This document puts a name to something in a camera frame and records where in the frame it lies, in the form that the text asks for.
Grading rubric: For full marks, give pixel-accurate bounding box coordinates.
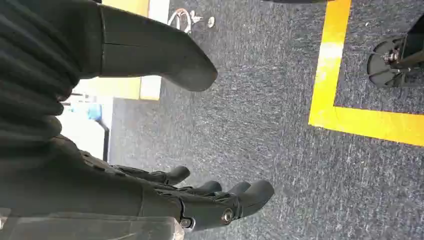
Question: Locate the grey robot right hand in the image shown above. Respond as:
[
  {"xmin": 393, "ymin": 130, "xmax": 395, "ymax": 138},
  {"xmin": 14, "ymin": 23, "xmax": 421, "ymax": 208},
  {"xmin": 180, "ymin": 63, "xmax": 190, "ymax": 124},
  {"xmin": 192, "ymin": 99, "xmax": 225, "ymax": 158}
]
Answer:
[{"xmin": 0, "ymin": 4, "xmax": 275, "ymax": 232}]

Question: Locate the ribbed grey right arm sleeve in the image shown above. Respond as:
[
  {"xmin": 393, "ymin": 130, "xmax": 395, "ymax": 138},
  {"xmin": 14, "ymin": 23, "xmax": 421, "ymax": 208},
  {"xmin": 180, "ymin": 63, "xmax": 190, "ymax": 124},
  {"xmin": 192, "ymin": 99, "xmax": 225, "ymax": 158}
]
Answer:
[{"xmin": 0, "ymin": 0, "xmax": 104, "ymax": 148}]

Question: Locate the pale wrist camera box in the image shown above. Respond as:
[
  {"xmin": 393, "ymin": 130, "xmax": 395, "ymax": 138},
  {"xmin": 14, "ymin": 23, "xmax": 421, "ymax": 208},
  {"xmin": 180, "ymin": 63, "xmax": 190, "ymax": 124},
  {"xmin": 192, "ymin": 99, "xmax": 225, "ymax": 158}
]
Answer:
[{"xmin": 0, "ymin": 211, "xmax": 185, "ymax": 240}]

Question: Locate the black metal post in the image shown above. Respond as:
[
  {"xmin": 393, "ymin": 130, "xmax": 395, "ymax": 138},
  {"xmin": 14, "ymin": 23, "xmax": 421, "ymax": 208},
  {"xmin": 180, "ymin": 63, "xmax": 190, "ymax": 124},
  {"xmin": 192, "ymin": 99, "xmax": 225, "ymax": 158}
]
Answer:
[{"xmin": 95, "ymin": 118, "xmax": 111, "ymax": 163}]

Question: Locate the white cable loop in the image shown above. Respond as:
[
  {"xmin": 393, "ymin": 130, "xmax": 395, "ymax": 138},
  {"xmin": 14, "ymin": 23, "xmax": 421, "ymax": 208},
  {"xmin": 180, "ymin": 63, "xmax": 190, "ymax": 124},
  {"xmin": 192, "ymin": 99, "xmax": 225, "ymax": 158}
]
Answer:
[{"xmin": 167, "ymin": 7, "xmax": 204, "ymax": 34}]

